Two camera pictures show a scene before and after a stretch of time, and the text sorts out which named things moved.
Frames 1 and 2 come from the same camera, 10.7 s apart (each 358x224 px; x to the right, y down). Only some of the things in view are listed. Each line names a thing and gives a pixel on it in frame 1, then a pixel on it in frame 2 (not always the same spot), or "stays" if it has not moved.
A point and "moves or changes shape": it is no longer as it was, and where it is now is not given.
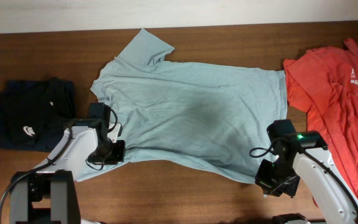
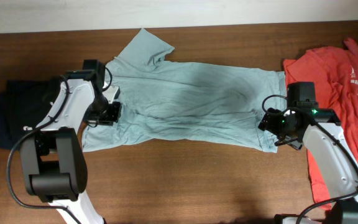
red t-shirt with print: (327, 83) stays
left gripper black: (118, 156) to (114, 115)
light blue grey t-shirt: (217, 117) moves or changes shape
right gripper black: (268, 188) to (269, 122)
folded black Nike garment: (32, 115) stays
